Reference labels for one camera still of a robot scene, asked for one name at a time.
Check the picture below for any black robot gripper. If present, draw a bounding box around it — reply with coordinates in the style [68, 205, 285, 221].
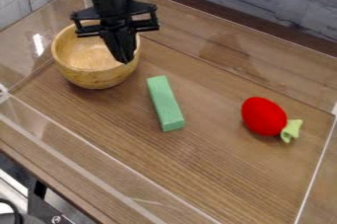
[69, 0, 159, 64]

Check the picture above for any green rectangular block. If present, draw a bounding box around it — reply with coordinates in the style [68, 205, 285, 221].
[146, 75, 185, 132]

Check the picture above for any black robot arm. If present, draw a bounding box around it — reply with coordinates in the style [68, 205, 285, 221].
[69, 0, 159, 64]

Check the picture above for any brown wooden bowl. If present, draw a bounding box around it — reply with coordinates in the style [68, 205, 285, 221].
[52, 24, 141, 89]

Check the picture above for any red plush strawberry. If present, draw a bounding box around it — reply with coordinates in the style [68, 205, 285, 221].
[241, 97, 303, 143]

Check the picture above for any black table leg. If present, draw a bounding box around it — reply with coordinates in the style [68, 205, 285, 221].
[28, 179, 48, 213]

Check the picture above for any clear acrylic tray wall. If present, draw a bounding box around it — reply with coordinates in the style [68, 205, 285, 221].
[0, 85, 221, 224]

